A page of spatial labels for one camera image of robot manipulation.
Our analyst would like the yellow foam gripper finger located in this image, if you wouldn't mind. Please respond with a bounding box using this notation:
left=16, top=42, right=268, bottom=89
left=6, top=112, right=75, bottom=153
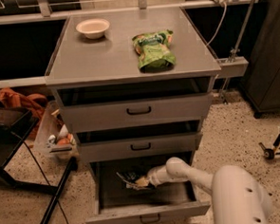
left=136, top=177, right=149, bottom=187

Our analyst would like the blue chip bag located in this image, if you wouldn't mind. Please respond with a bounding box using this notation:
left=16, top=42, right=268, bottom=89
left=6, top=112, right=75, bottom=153
left=116, top=171, right=154, bottom=190

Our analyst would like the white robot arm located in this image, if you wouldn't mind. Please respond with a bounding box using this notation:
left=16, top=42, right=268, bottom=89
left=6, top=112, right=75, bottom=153
left=136, top=158, right=272, bottom=224

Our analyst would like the bottom grey drawer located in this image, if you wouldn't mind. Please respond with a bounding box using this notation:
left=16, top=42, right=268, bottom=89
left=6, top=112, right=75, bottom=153
left=85, top=154, right=211, bottom=224

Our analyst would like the middle grey drawer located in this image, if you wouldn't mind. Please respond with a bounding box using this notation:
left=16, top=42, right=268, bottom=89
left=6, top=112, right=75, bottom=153
left=79, top=132, right=202, bottom=162

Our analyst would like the grey drawer cabinet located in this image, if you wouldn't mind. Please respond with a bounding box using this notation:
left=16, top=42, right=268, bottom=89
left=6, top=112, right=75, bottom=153
left=40, top=4, right=232, bottom=224

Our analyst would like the green chip bag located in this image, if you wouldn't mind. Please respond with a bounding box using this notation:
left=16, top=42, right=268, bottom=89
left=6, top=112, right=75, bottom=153
left=132, top=29, right=176, bottom=71

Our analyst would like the clear plastic bin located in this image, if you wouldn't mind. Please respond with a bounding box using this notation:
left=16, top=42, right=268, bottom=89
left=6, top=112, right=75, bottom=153
left=33, top=101, right=78, bottom=159

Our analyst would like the orange jacket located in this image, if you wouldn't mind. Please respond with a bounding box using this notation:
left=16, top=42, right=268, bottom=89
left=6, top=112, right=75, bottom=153
left=0, top=87, right=48, bottom=140

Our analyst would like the black stand with box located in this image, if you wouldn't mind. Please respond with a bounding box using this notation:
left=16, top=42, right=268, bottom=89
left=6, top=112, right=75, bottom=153
left=0, top=107, right=78, bottom=224

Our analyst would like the dark cabinet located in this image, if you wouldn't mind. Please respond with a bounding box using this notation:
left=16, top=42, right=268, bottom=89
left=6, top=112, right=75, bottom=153
left=240, top=0, right=280, bottom=118

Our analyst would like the white bowl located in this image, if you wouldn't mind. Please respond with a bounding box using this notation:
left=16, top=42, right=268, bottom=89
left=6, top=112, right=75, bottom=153
left=76, top=18, right=110, bottom=40

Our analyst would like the metal pole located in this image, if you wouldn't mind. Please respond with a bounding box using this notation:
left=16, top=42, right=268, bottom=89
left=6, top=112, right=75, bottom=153
left=218, top=0, right=256, bottom=104

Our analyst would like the black cable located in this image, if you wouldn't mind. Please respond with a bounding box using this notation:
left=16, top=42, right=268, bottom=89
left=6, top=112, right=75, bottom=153
left=10, top=127, right=74, bottom=224

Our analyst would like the white cable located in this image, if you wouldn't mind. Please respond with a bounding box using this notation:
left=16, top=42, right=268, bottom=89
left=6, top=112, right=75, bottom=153
left=202, top=1, right=230, bottom=48

